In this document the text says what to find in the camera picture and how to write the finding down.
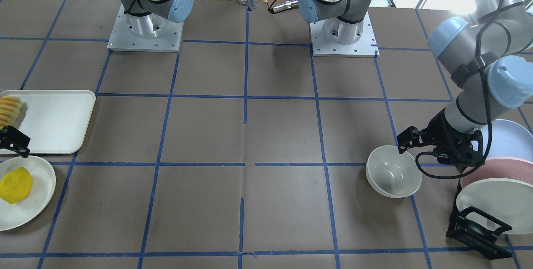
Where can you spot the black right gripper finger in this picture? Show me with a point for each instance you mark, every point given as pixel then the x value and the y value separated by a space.
pixel 14 140

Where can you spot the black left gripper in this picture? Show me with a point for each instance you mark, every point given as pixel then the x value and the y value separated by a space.
pixel 437 132

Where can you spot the cream ceramic bowl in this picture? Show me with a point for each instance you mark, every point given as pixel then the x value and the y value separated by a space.
pixel 392 174

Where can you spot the yellow lemon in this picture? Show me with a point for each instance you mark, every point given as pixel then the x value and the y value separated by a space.
pixel 16 185

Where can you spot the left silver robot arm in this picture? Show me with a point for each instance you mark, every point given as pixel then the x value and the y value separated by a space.
pixel 483 61

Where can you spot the white rectangular tray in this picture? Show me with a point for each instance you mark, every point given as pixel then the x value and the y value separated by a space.
pixel 56 121

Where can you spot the cream round plate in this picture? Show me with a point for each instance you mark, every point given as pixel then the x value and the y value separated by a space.
pixel 15 215

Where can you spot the lavender plate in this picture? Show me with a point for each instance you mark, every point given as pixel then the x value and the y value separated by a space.
pixel 510 139

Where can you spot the pink plate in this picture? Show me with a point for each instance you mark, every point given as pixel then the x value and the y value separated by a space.
pixel 500 167

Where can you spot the black dish rack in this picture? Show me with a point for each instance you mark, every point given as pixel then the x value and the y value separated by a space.
pixel 476 236

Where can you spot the cream plate in rack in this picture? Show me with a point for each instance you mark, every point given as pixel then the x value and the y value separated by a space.
pixel 508 200

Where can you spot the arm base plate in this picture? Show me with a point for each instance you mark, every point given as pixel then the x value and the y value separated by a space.
pixel 150 33
pixel 334 38

